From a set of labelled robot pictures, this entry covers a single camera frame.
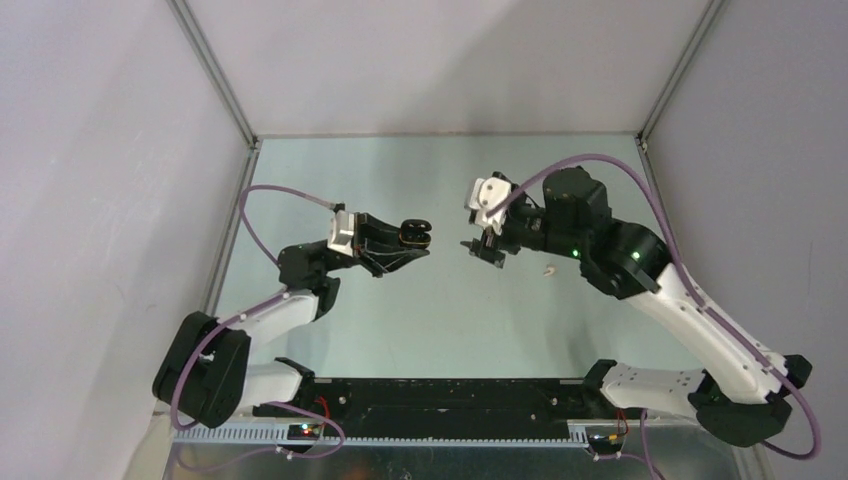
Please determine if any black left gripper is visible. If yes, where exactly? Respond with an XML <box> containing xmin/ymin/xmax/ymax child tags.
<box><xmin>322</xmin><ymin>212</ymin><xmax>427</xmax><ymax>278</ymax></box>

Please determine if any black earbud charging case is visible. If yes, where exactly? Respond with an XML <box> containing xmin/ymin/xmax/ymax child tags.
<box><xmin>398</xmin><ymin>219</ymin><xmax>432</xmax><ymax>249</ymax></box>

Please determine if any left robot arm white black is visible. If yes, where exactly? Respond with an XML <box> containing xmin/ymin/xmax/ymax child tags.
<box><xmin>152</xmin><ymin>211</ymin><xmax>432</xmax><ymax>428</ymax></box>

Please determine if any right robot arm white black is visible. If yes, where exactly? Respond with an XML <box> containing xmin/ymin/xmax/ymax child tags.
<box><xmin>465</xmin><ymin>167</ymin><xmax>812</xmax><ymax>447</ymax></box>

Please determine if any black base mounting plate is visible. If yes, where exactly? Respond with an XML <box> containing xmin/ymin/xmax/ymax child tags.
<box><xmin>291</xmin><ymin>378</ymin><xmax>639</xmax><ymax>439</ymax></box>

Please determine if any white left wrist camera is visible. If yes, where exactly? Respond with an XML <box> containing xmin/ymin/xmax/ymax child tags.
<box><xmin>326</xmin><ymin>210</ymin><xmax>356</xmax><ymax>257</ymax></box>

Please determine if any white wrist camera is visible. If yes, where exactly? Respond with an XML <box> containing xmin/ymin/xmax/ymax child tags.
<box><xmin>326</xmin><ymin>210</ymin><xmax>356</xmax><ymax>257</ymax></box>
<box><xmin>464</xmin><ymin>176</ymin><xmax>512</xmax><ymax>235</ymax></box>

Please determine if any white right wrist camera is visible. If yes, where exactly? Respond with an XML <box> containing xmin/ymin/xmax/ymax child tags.
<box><xmin>464</xmin><ymin>176</ymin><xmax>512</xmax><ymax>235</ymax></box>

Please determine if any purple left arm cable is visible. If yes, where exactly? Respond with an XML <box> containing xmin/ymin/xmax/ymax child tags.
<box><xmin>169</xmin><ymin>184</ymin><xmax>347</xmax><ymax>475</ymax></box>

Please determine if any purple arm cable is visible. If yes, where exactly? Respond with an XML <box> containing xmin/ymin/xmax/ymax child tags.
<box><xmin>169</xmin><ymin>184</ymin><xmax>347</xmax><ymax>475</ymax></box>
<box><xmin>486</xmin><ymin>154</ymin><xmax>823</xmax><ymax>480</ymax></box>

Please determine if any grey cable duct strip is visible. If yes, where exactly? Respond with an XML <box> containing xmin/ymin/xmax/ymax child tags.
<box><xmin>174</xmin><ymin>423</ymin><xmax>589</xmax><ymax>448</ymax></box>

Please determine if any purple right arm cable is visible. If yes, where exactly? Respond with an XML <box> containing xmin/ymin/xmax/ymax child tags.
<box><xmin>486</xmin><ymin>154</ymin><xmax>823</xmax><ymax>480</ymax></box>

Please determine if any aluminium frame corner post left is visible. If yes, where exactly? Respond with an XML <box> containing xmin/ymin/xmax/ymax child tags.
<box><xmin>166</xmin><ymin>0</ymin><xmax>258</xmax><ymax>149</ymax></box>

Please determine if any aluminium frame corner post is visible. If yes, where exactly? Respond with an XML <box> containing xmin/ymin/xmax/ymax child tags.
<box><xmin>636</xmin><ymin>0</ymin><xmax>728</xmax><ymax>152</ymax></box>
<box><xmin>166</xmin><ymin>0</ymin><xmax>258</xmax><ymax>149</ymax></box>

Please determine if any aluminium frame corner post right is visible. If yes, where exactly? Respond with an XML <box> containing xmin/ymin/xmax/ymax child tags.
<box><xmin>636</xmin><ymin>0</ymin><xmax>728</xmax><ymax>152</ymax></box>

